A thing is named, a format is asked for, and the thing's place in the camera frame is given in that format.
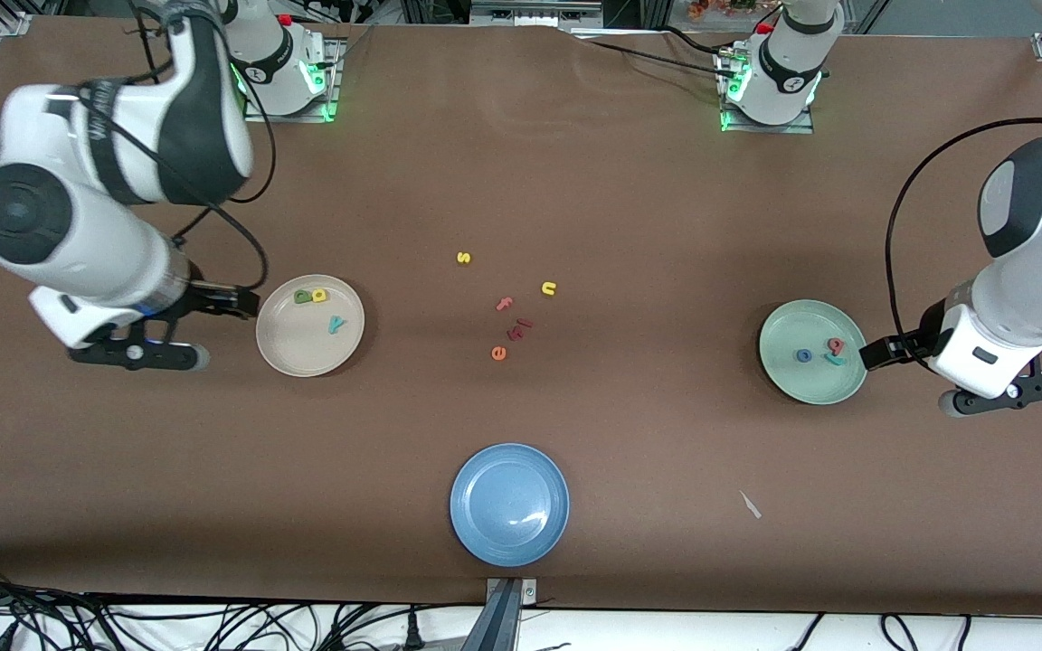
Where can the green round plate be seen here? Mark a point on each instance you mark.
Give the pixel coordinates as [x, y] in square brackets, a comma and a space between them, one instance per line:
[783, 362]

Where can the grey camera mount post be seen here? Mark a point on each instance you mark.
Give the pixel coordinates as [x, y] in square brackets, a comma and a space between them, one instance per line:
[505, 624]

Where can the beige round plate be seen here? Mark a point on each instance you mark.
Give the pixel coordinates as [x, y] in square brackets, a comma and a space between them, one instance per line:
[299, 344]

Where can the grey background device box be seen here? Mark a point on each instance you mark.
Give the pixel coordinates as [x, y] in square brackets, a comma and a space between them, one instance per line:
[535, 11]

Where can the teal letter y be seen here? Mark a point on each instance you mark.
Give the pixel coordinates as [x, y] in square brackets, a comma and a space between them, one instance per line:
[336, 324]

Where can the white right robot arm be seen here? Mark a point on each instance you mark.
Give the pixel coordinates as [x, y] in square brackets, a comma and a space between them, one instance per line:
[78, 244]

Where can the blue round plate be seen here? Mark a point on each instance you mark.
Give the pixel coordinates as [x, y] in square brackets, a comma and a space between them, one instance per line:
[509, 504]

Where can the orange flowers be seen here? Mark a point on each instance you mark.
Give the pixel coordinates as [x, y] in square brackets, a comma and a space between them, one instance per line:
[720, 7]

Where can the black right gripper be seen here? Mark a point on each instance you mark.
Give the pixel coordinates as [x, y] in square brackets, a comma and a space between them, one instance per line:
[205, 296]

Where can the right arm aluminium base plate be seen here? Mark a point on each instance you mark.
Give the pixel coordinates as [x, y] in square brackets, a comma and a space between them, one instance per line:
[290, 117]

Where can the left arm aluminium base plate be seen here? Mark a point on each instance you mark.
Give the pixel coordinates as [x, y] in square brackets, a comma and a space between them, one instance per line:
[770, 129]

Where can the small white paper scrap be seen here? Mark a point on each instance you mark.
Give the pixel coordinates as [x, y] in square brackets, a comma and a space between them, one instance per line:
[750, 504]

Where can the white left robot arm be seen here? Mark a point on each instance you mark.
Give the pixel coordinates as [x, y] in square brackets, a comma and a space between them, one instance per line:
[1037, 271]

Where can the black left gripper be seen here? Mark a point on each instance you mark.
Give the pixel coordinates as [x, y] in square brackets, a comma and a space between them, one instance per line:
[912, 344]

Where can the brown table cover sheet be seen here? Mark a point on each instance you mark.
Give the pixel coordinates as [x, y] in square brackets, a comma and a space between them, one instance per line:
[575, 181]

